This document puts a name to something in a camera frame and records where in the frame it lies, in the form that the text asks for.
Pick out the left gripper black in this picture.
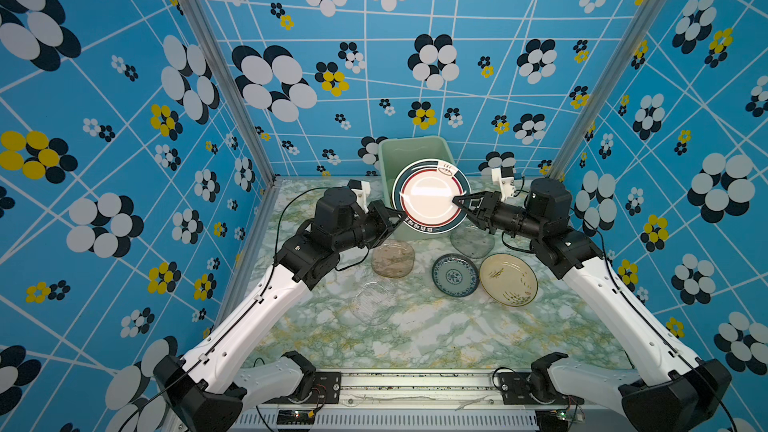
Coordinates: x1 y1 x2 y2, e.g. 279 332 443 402
334 199 408 254

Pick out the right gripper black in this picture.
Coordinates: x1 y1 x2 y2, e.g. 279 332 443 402
455 193 547 246

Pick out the white plate red green rim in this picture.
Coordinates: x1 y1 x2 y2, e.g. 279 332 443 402
391 159 471 235

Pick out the blue floral ceramic plate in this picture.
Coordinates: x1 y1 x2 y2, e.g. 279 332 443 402
431 254 479 298

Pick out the beige ceramic plate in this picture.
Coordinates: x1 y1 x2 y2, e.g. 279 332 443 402
479 254 538 307

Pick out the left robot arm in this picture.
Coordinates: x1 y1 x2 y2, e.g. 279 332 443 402
153 180 406 431

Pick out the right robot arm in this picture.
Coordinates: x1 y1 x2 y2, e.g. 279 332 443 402
452 178 732 431

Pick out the clear glass plate near bin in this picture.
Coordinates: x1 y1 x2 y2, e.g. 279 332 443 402
449 222 495 259

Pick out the light green plastic bin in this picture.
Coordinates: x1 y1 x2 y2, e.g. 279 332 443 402
378 136 455 208

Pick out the pink glass plate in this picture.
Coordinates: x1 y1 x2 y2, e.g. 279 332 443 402
371 240 415 279

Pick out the clear glass plate centre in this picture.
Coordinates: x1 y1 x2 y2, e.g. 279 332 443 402
350 281 399 326

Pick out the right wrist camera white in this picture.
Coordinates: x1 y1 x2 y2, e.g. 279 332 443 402
491 166 518 202

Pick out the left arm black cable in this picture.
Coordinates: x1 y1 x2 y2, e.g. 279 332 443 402
272 185 337 265

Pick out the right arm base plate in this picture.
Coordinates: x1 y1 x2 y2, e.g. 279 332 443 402
491 369 585 408

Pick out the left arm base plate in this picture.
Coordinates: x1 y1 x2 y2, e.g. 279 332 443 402
269 371 342 405

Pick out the aluminium front rail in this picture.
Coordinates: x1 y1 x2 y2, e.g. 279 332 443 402
161 367 685 432

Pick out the right aluminium corner post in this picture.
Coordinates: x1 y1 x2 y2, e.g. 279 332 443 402
548 0 667 180

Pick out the aluminium corner post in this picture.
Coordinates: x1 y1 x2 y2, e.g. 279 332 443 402
548 0 667 180
180 0 275 190

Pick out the left aluminium corner post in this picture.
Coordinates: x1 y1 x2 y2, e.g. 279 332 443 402
180 0 275 190

